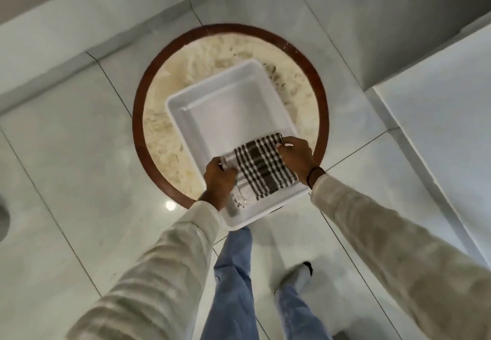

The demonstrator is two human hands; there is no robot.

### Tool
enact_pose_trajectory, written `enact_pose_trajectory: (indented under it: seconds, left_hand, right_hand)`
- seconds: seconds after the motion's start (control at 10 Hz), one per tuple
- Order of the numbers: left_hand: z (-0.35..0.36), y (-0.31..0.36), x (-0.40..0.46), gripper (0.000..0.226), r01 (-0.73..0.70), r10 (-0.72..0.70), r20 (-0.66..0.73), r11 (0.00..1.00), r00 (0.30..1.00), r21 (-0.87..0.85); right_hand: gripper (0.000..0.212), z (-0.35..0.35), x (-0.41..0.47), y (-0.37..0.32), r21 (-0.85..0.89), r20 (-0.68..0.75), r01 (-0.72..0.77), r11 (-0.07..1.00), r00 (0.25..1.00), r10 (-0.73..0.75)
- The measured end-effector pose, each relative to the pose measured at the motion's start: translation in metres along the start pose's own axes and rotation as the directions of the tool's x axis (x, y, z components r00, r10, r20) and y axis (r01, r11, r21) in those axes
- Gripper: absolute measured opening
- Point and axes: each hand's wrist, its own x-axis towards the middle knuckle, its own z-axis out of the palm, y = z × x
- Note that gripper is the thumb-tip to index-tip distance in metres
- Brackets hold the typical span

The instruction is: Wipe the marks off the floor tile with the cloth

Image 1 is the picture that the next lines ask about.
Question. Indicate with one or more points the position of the white plastic tray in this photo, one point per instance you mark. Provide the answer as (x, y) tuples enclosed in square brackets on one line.
[(226, 113)]

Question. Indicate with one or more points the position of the white shoe with black tip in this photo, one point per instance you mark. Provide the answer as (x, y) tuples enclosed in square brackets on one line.
[(297, 276)]

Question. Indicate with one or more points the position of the person's right hand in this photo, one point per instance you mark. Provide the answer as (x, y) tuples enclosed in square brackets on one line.
[(301, 159)]

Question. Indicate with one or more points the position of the person's left hand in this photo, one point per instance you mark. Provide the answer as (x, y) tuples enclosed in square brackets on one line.
[(216, 186)]

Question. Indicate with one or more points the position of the person's left forearm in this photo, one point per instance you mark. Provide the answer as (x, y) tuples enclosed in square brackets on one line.
[(161, 270)]

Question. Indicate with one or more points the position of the person's right forearm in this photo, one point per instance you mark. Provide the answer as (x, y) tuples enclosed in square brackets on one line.
[(399, 259)]

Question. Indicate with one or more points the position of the person's right thumb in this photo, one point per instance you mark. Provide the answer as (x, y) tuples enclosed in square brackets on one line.
[(284, 153)]

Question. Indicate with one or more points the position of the blue jeans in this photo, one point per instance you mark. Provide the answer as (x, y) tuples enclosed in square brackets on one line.
[(230, 293)]

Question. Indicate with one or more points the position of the person's left thumb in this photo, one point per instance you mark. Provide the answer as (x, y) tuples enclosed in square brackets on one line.
[(230, 174)]

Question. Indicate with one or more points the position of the dark wristband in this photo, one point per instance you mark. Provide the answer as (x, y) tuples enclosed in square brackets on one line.
[(315, 176)]

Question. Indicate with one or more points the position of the round table with brown rim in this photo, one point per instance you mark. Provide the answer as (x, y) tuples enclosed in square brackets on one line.
[(165, 94)]

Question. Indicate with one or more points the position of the white cabinet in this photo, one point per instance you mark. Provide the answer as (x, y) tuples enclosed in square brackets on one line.
[(433, 121)]

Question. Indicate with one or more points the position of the black white checked cloth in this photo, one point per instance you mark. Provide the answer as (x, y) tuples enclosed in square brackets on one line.
[(261, 167)]

